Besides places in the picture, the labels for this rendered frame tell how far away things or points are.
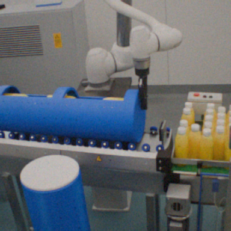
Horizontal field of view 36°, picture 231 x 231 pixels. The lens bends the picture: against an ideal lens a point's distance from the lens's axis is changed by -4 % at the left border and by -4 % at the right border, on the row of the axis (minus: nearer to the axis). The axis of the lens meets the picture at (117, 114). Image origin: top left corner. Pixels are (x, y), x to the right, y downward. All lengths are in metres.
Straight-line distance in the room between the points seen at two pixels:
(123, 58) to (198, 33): 2.29
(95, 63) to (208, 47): 2.50
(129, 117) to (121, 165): 0.30
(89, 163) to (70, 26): 1.70
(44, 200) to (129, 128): 0.57
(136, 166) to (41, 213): 0.59
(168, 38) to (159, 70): 2.94
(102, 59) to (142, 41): 0.70
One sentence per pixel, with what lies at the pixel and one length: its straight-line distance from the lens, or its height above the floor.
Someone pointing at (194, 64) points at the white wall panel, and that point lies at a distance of 4.76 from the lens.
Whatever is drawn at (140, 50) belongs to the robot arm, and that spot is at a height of 1.47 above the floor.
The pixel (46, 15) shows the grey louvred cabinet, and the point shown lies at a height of 1.39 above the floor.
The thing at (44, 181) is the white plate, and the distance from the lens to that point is 1.65.
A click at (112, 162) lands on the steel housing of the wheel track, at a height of 0.87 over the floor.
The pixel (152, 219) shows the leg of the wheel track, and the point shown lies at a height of 0.44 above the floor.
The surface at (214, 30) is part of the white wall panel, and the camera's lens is 4.65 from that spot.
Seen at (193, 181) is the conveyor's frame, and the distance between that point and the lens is 1.85.
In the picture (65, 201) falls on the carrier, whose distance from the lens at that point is 1.66.
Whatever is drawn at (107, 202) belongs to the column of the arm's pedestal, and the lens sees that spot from 2.96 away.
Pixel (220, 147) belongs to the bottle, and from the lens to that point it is 1.85.
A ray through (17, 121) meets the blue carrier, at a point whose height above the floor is 1.09.
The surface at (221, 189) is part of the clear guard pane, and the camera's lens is 1.81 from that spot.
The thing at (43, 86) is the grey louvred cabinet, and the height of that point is 0.68.
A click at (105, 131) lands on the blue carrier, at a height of 1.07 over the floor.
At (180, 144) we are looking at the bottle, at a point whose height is 1.04.
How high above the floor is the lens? 1.98
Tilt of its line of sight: 26 degrees down
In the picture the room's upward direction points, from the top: 5 degrees counter-clockwise
